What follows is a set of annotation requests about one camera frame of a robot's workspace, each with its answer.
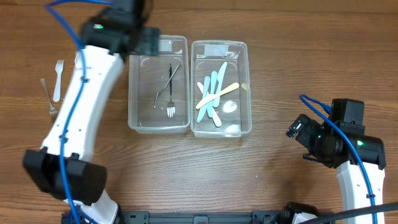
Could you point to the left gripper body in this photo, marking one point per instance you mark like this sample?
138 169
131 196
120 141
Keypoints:
148 42

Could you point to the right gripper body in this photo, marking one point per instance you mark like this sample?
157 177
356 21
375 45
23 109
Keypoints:
306 134

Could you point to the white plastic knife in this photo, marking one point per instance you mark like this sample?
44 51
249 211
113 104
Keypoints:
202 110
215 118

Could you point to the black handled metal fork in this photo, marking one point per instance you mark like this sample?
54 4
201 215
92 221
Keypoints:
170 104

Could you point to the pale blue plastic knife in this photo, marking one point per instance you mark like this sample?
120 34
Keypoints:
214 75

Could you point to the light blue plastic knife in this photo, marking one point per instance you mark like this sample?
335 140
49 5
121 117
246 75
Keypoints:
220 79

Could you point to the beige plastic knife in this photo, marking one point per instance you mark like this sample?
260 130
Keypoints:
211 97

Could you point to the white plastic fork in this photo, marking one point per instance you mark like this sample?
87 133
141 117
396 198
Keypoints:
57 91

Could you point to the small silver metal fork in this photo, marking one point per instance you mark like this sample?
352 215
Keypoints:
53 111

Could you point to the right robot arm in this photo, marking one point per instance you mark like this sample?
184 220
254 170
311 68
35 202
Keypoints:
340 142

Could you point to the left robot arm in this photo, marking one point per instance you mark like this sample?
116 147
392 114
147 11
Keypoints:
63 165

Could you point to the left clear plastic container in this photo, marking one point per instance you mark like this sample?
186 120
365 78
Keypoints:
148 75

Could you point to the clear plastic container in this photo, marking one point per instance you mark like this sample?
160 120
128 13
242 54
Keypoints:
234 109
148 75

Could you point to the right clear plastic container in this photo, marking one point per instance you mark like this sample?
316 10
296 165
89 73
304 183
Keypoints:
234 109

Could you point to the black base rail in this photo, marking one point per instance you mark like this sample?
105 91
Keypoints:
254 217

